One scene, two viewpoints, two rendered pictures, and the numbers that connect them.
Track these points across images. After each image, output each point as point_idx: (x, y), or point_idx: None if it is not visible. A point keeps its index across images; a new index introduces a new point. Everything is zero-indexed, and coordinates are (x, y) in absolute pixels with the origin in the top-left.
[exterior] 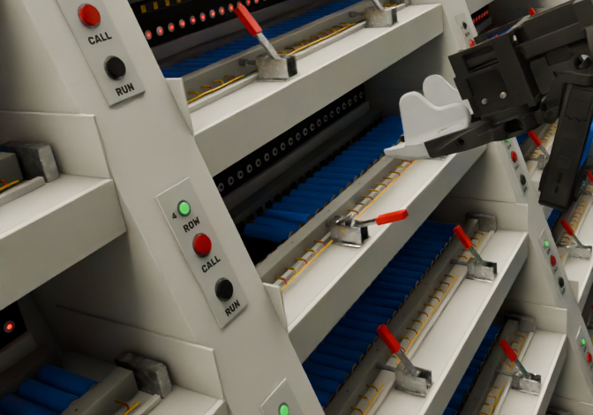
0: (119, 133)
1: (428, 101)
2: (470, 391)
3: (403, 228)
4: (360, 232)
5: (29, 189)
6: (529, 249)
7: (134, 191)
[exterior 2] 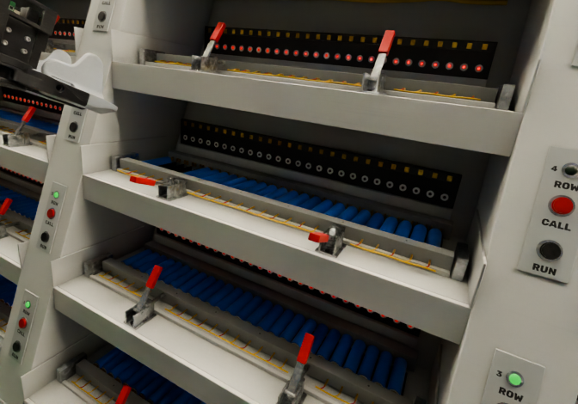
0: (89, 42)
1: (49, 56)
2: None
3: (202, 230)
4: (158, 186)
5: None
6: None
7: None
